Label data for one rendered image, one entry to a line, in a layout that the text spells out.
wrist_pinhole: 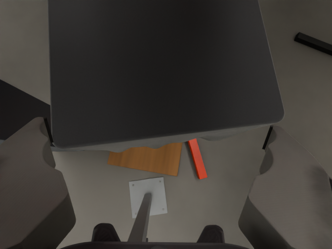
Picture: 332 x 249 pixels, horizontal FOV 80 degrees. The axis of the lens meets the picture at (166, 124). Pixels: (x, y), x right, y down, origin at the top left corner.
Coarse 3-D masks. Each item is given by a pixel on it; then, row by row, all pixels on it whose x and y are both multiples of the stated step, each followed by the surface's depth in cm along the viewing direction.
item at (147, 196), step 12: (144, 180) 126; (156, 180) 127; (132, 192) 125; (144, 192) 125; (156, 192) 125; (132, 204) 124; (144, 204) 95; (156, 204) 124; (132, 216) 122; (144, 216) 74; (132, 228) 62; (144, 228) 61; (132, 240) 52; (144, 240) 57
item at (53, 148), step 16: (0, 80) 60; (0, 96) 60; (16, 96) 67; (32, 96) 75; (0, 112) 60; (16, 112) 67; (32, 112) 75; (48, 112) 87; (0, 128) 60; (16, 128) 66
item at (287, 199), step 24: (264, 144) 12; (288, 144) 10; (264, 168) 10; (288, 168) 8; (312, 168) 8; (264, 192) 7; (288, 192) 7; (312, 192) 7; (240, 216) 8; (264, 216) 6; (288, 216) 6; (312, 216) 6; (264, 240) 6; (288, 240) 6; (312, 240) 6
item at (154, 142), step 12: (276, 120) 39; (168, 132) 37; (180, 132) 37; (192, 132) 38; (204, 132) 39; (216, 132) 44; (228, 132) 51; (240, 132) 55; (72, 144) 36; (84, 144) 36; (96, 144) 37; (108, 144) 38; (120, 144) 41; (132, 144) 46; (144, 144) 52; (156, 144) 65
